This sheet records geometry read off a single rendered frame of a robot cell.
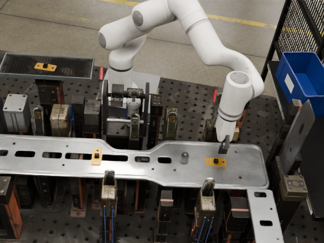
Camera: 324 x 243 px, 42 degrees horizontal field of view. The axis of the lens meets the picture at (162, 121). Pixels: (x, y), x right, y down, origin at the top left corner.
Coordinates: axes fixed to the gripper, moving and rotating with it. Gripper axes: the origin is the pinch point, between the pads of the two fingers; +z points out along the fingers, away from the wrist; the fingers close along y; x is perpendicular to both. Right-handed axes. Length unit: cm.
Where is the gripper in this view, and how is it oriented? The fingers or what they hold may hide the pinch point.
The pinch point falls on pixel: (221, 142)
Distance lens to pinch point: 159.6
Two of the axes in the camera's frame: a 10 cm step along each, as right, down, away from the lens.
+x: 10.0, 0.6, 0.7
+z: -0.9, 6.9, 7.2
